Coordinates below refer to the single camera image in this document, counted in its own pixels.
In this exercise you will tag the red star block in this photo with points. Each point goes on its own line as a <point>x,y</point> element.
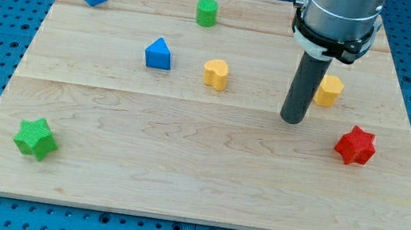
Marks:
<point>357,146</point>

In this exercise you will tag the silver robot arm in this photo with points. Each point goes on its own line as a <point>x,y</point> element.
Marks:
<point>327,30</point>

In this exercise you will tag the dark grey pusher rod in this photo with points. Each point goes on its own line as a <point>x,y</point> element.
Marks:
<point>306,81</point>

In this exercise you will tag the yellow hexagon block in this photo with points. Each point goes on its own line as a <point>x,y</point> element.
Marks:
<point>328,91</point>

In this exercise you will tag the green star block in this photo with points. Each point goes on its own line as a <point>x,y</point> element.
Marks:
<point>35,138</point>

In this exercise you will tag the yellow heart block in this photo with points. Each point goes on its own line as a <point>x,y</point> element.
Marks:
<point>216,73</point>

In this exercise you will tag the wooden board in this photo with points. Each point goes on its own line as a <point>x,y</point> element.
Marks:
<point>160,143</point>

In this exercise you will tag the green cylinder block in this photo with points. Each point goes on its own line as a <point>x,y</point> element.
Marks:
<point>206,13</point>

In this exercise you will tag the blue triangle block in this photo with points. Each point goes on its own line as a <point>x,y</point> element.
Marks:
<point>158,55</point>

